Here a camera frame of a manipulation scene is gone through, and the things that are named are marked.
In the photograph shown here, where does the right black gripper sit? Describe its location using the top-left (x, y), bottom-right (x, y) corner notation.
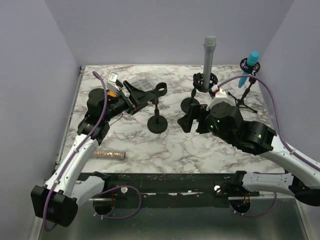
top-left (178, 102), bottom-right (234, 145)

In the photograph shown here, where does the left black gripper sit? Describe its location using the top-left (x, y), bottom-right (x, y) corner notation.
top-left (103, 80), bottom-right (155, 122)

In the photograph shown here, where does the black round-base mic stand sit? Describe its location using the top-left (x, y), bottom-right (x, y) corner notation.
top-left (147, 82), bottom-right (168, 134)

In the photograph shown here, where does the glitter handle microphone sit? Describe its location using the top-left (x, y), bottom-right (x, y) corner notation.
top-left (92, 150), bottom-right (126, 160)

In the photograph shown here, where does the tall grey microphone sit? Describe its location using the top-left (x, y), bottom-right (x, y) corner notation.
top-left (203, 36), bottom-right (217, 90)

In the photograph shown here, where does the blue microphone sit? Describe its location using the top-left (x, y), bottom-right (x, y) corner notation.
top-left (240, 51), bottom-right (260, 75)

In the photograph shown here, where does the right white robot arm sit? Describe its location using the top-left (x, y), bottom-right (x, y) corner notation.
top-left (177, 101), bottom-right (320, 207)

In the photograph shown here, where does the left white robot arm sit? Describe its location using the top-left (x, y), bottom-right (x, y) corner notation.
top-left (30, 80), bottom-right (168, 231)

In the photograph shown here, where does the black tripod mic stand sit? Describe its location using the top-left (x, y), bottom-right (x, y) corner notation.
top-left (227, 57), bottom-right (262, 114)

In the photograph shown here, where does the clear plastic screw box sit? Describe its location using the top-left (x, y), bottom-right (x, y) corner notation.
top-left (129, 72), bottom-right (156, 92)

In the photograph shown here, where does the orange utility knife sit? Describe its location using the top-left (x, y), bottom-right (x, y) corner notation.
top-left (107, 90), bottom-right (117, 97)

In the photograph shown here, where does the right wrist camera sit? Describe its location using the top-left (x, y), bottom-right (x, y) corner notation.
top-left (207, 85), bottom-right (228, 110)

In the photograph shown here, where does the black shock-mount mic stand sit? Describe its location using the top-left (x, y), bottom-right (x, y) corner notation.
top-left (180, 72), bottom-right (218, 113)

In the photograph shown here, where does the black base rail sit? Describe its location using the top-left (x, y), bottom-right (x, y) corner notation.
top-left (93, 171), bottom-right (260, 210)

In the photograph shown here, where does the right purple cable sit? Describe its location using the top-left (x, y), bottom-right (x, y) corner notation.
top-left (217, 74), bottom-right (320, 218)

